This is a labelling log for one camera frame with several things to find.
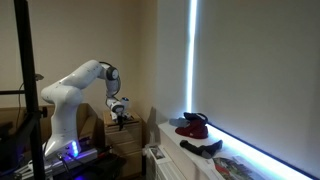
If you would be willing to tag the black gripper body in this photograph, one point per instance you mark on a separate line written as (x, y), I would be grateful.
(120, 119)

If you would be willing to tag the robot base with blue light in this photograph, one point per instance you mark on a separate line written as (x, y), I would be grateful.
(61, 162)

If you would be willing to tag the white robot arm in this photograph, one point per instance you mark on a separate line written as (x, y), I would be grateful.
(66, 95)

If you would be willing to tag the dark grey sock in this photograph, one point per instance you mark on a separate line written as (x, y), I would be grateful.
(206, 152)

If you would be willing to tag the wooden drawer cabinet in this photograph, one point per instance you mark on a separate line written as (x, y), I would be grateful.
(126, 143)

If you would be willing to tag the cardboard box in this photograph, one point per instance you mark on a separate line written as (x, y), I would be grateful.
(86, 120)

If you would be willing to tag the grey folded cloth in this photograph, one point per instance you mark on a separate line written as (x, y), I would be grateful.
(178, 122)

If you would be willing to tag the white radiator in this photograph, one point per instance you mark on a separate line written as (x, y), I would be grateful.
(159, 165)

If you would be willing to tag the dark red cap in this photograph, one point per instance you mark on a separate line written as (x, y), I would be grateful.
(196, 127)

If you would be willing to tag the black tripod stand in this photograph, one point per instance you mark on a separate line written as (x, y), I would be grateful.
(30, 128)

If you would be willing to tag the colourful printed magazine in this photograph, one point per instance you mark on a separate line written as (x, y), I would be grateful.
(230, 169)

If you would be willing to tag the grey roller blind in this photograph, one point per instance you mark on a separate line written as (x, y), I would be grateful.
(251, 66)

